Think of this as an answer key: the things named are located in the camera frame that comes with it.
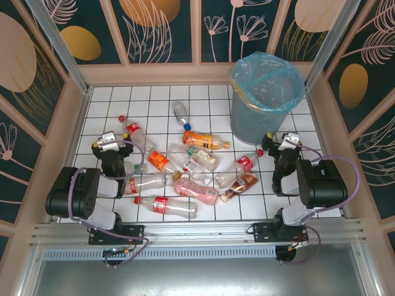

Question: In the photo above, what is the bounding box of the orange juice bottle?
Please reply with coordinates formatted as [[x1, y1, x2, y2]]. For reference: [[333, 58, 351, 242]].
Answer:
[[181, 129, 231, 152]]

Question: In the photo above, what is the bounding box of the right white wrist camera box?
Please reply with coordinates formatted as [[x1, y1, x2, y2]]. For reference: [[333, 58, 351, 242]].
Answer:
[[277, 131, 301, 152]]

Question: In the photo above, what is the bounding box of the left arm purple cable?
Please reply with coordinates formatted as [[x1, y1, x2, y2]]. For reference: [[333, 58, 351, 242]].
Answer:
[[67, 140, 152, 269]]

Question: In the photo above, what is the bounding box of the blue plastic bin liner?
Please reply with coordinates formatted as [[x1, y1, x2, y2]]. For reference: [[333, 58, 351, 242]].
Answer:
[[230, 51, 306, 115]]

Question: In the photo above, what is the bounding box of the pink drink bottle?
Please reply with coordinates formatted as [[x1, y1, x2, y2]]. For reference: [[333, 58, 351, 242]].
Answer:
[[171, 176, 220, 207]]

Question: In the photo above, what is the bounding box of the clear bottle red white label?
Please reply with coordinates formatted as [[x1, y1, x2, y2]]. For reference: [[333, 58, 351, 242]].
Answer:
[[122, 173, 175, 197]]

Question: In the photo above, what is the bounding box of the aluminium mounting rail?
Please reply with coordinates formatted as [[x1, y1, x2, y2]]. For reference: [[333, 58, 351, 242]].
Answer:
[[29, 218, 368, 247]]

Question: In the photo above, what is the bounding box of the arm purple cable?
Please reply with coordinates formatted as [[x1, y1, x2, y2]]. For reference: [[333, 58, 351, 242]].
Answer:
[[279, 143, 362, 266], [67, 140, 152, 269]]

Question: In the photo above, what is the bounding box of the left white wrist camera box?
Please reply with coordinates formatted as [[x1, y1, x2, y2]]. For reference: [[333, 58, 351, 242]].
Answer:
[[99, 131, 122, 152]]

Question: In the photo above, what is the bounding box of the aluminium frame post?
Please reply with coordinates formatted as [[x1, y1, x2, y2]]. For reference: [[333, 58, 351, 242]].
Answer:
[[305, 0, 367, 90], [24, 0, 93, 93]]

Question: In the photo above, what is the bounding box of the tea bottle green cap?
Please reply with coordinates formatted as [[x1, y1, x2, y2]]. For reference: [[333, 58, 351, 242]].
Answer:
[[184, 145, 222, 173]]

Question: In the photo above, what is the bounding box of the clear water bottle white label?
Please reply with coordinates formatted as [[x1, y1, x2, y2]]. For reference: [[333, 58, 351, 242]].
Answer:
[[166, 143, 213, 186]]

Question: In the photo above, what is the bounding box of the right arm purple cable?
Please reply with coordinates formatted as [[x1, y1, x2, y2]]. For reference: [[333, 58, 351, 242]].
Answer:
[[279, 143, 362, 266]]

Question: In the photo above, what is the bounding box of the clear bottle blue cap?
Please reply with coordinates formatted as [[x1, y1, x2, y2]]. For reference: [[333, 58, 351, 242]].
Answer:
[[171, 99, 193, 130]]

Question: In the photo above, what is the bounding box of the clear cola bottle red cap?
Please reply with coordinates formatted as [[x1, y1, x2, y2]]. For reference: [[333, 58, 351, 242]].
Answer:
[[118, 115, 159, 154], [214, 149, 265, 189], [133, 195, 199, 221]]

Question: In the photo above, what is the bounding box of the brown coffee drink bottle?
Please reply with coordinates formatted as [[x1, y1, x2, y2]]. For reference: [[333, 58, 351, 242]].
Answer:
[[220, 171, 260, 204]]

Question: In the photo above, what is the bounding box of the grey mesh waste bin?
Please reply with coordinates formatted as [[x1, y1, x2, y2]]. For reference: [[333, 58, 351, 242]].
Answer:
[[230, 52, 306, 146]]

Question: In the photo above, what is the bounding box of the clear bottle orange label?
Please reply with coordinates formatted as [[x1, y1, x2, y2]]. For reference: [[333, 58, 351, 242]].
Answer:
[[147, 150, 183, 181]]

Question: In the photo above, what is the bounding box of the grey slotted cable duct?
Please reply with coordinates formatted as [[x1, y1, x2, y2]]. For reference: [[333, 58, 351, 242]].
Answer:
[[41, 246, 277, 260]]

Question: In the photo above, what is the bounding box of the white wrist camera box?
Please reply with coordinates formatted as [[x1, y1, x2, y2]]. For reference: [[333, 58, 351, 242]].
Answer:
[[277, 131, 301, 152], [99, 131, 122, 152]]

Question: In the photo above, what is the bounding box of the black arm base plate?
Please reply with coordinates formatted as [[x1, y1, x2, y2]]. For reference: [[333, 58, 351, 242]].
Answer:
[[252, 222, 309, 244], [88, 224, 146, 246]]

